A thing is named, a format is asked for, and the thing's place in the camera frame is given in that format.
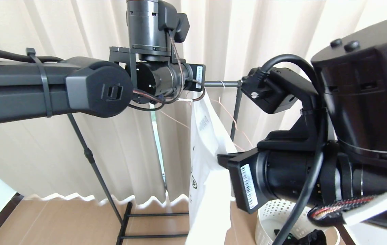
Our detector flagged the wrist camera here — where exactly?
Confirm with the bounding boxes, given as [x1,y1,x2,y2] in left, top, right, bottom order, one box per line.
[240,67,332,152]
[176,13,190,43]

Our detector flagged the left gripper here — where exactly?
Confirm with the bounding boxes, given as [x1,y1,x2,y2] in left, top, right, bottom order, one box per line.
[136,61,206,103]

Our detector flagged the beige curtain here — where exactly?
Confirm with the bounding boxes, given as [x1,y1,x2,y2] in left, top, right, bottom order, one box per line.
[0,0,384,209]

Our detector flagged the white laundry basket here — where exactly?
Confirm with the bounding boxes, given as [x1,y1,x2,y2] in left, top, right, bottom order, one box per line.
[255,199,340,245]

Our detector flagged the black knit garment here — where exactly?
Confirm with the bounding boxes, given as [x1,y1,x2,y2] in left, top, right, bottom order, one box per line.
[299,230,327,245]

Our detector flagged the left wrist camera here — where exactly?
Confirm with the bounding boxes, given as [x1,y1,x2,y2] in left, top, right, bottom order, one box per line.
[176,13,190,43]

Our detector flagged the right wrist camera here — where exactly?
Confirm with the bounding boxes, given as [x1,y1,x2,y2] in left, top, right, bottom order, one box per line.
[240,67,332,152]

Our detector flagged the pink clothes hanger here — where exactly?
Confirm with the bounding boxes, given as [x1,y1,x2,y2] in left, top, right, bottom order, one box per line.
[211,81,255,151]
[159,98,194,130]

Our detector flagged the white printed t-shirt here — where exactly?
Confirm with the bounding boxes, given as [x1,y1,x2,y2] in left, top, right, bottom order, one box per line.
[185,91,238,245]

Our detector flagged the black clothes rack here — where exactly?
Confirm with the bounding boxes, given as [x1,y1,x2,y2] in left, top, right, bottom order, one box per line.
[67,81,243,245]

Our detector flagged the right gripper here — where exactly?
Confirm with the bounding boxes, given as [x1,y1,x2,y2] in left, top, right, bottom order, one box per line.
[217,150,387,235]

